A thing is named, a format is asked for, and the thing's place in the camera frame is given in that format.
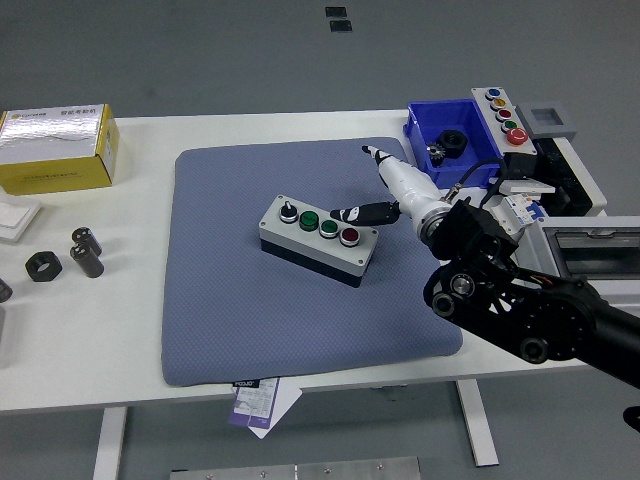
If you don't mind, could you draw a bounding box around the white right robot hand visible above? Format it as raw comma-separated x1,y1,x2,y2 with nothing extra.
329,144,449,229

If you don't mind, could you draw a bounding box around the grey four-button control box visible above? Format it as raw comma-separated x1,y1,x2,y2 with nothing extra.
258,193,380,290

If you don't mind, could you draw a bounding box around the white five-button control box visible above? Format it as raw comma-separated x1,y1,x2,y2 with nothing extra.
471,86,539,156

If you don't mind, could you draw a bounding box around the large black hex nut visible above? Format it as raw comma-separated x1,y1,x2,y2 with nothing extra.
24,250,63,283
435,129,470,160

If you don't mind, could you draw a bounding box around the blue plastic bin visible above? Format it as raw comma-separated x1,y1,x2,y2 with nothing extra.
402,98,506,191

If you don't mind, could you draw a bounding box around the white circuit breaker blue lever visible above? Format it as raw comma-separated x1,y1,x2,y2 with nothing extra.
487,192,547,236

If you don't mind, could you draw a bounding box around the white distribution box clear cover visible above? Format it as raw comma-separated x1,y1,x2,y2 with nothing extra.
514,215,640,311

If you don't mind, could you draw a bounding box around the black machine block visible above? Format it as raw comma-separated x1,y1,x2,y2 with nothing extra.
502,135,592,216

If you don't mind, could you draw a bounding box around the white device housing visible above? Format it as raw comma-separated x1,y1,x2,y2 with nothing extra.
549,134,609,217

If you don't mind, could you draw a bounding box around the blue-grey padded mat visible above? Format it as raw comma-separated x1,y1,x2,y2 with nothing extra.
160,136,464,389

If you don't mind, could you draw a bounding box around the white paper card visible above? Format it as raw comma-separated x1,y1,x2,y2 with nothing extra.
247,383,304,440

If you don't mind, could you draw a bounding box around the white table leg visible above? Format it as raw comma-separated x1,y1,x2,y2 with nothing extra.
92,407,129,480
454,380,500,469

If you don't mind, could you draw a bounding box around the purple white mat tag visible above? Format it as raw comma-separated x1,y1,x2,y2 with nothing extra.
228,377,281,430

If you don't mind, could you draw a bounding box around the grey metal floor plate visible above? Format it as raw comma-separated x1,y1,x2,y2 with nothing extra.
169,455,422,480

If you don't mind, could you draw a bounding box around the black cylinder capacitor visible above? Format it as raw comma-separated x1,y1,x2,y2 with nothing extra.
71,226,104,256
69,243,105,279

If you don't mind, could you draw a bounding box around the yellow cardboard box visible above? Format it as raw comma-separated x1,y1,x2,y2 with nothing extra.
0,103,120,196

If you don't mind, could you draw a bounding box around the white plastic tray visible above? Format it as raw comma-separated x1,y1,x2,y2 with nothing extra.
0,187,42,245

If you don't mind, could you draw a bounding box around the white switch plate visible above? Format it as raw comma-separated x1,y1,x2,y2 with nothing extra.
499,178,556,197

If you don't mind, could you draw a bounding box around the grey square frame box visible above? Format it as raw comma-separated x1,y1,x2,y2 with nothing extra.
515,102,579,140

